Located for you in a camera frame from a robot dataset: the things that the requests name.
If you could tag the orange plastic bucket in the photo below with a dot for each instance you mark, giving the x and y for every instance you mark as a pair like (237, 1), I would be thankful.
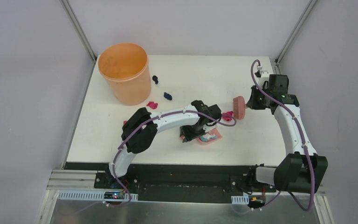
(125, 68)

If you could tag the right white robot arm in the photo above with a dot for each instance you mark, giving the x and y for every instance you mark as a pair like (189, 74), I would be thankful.
(302, 169)

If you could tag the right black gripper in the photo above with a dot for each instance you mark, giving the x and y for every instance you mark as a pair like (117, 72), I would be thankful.
(252, 103)

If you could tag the magenta paper scrap top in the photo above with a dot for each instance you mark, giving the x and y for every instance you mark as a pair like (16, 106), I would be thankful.
(228, 116)

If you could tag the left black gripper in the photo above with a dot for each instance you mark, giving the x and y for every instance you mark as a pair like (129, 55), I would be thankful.
(192, 134)

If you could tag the white paper scrap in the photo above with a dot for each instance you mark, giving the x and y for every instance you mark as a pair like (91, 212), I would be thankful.
(205, 138)

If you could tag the right white cable duct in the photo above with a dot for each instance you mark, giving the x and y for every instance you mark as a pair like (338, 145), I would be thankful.
(242, 200)

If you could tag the black paper scrap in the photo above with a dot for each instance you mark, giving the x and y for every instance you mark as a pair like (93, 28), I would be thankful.
(155, 79)

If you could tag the dark blue paper scrap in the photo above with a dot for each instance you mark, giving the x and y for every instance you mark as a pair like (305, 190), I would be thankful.
(167, 96)

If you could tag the left white cable duct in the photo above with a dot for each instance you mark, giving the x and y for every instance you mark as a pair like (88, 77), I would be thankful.
(93, 195)

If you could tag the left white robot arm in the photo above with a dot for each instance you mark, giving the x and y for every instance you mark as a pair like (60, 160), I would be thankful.
(142, 127)

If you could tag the pink hand brush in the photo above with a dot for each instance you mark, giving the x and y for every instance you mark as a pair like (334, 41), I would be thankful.
(239, 107)

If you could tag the white cable duct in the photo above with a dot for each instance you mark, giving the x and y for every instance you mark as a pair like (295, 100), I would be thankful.
(93, 195)
(242, 200)

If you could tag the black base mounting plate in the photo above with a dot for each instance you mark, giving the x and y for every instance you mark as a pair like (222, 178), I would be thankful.
(191, 183)

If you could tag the pink plastic dustpan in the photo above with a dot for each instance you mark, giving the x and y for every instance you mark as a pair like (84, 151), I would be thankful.
(213, 131)

